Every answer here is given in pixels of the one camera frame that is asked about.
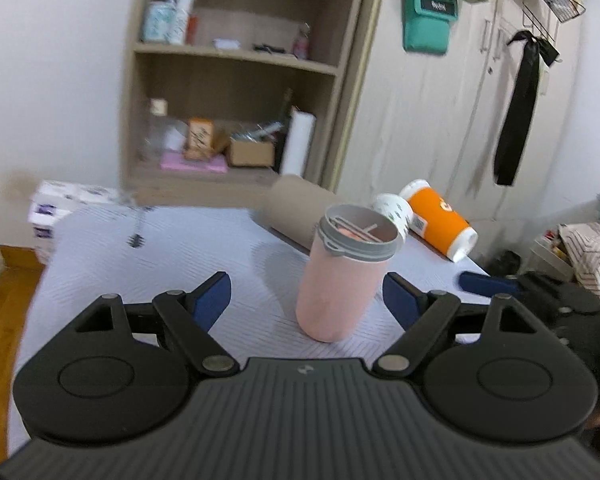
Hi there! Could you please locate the tissue pack stack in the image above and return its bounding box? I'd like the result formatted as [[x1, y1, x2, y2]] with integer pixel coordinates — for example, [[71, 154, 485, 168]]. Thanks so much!
[[28, 180, 125, 266]]

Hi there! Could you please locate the clear bottle with beige cap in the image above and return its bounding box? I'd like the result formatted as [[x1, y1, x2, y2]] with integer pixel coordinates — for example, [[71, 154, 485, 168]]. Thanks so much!
[[143, 99, 170, 162]]

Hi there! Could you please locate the white quilted table cloth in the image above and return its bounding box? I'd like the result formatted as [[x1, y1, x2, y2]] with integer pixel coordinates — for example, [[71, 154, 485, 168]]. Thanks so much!
[[7, 202, 491, 456]]

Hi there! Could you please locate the beige wardrobe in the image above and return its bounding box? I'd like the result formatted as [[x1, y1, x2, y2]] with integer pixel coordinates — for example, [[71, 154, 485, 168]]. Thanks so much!
[[323, 0, 582, 260]]

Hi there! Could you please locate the pink small bottle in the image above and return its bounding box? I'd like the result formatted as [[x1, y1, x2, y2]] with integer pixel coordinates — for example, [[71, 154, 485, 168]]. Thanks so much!
[[291, 23, 311, 60]]

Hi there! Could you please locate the white pump bottle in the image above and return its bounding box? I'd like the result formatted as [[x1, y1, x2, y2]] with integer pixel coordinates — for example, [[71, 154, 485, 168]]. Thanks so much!
[[166, 0, 195, 46]]

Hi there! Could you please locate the black hanging ribbon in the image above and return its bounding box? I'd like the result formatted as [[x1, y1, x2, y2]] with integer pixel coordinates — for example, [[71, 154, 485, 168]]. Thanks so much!
[[493, 29, 559, 188]]

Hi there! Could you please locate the pink cloth on shelf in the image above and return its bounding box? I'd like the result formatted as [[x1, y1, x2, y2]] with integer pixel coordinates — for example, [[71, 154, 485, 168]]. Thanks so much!
[[160, 152, 228, 174]]

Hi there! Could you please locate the orange patterned small box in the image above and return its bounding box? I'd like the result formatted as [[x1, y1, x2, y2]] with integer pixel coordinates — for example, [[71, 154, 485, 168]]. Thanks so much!
[[184, 118, 214, 160]]

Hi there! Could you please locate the white floral paper cup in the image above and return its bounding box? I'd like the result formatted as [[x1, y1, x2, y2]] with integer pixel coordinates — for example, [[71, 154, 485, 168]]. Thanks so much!
[[372, 193, 415, 240]]

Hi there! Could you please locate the white paper towel roll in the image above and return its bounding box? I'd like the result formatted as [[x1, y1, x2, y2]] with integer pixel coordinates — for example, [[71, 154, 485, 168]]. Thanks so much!
[[279, 110, 316, 177]]

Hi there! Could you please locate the teal labelled jar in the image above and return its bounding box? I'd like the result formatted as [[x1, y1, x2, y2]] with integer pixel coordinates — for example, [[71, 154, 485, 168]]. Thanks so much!
[[140, 1, 175, 44]]

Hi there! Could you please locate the orange and white cup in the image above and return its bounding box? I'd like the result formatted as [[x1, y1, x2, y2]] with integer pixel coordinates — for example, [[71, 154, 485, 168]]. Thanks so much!
[[400, 179, 478, 263]]

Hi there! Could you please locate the wooden shelf unit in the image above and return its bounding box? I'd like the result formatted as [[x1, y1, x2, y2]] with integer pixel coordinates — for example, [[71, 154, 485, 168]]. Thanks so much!
[[120, 0, 363, 207]]

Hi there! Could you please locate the pink cup with grey lid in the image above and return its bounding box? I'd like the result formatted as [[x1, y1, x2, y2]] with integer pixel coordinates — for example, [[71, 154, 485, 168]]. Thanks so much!
[[296, 204, 403, 342]]

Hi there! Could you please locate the red small bottle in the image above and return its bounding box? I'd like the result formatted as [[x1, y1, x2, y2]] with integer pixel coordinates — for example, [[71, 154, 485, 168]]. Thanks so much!
[[185, 14, 198, 46]]

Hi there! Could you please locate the small cardboard box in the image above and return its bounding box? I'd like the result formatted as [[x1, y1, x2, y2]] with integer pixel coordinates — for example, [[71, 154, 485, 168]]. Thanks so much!
[[226, 136, 275, 168]]

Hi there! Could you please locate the teal wall pouch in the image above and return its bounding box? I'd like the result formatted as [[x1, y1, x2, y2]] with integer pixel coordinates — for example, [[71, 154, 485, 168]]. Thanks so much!
[[403, 0, 458, 55]]

